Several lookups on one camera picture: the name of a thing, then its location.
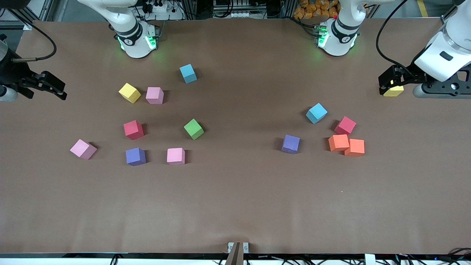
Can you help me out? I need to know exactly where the orange foam cube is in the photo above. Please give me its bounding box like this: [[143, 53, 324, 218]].
[[328, 134, 350, 152], [344, 139, 365, 157]]

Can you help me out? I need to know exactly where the table cover sheet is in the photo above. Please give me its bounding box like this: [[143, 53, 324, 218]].
[[0, 18, 471, 255]]

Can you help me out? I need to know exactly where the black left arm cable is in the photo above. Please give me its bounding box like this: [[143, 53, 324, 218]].
[[376, 0, 414, 78]]

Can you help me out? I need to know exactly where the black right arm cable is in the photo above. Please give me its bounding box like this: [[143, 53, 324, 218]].
[[7, 8, 57, 62]]

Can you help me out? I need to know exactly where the yellow foam cube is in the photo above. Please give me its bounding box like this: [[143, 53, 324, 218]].
[[383, 83, 404, 97], [118, 83, 141, 104]]

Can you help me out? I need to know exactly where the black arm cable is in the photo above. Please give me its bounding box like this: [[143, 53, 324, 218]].
[[376, 0, 414, 78], [7, 8, 57, 62]]

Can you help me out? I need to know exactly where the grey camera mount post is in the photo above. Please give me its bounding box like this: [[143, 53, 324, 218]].
[[225, 242, 249, 265]]

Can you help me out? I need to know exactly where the purple foam cube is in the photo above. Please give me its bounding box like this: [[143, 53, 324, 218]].
[[125, 148, 146, 166], [281, 135, 300, 154]]

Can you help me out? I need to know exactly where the cyan foam cube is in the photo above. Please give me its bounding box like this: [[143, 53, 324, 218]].
[[180, 64, 198, 84], [306, 103, 328, 124]]

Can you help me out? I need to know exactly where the large white power strip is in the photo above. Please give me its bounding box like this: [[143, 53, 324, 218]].
[[138, 0, 184, 21]]

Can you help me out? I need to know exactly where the green foam cube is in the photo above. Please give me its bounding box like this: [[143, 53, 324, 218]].
[[184, 119, 204, 141]]

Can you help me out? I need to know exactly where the orange packets pile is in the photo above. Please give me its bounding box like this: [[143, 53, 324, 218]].
[[293, 0, 341, 20]]

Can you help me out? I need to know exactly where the pink foam cube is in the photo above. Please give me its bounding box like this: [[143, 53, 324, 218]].
[[70, 139, 98, 160], [167, 148, 185, 165], [146, 87, 164, 105]]

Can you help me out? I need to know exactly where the dark equipment rack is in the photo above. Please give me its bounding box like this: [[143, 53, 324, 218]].
[[186, 0, 295, 20]]

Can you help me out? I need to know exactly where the red foam cube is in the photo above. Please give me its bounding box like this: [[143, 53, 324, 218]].
[[123, 120, 145, 140], [334, 116, 357, 135]]

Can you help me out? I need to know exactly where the aluminium frame profile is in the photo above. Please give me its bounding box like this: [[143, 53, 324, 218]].
[[440, 0, 460, 23], [0, 0, 56, 31]]

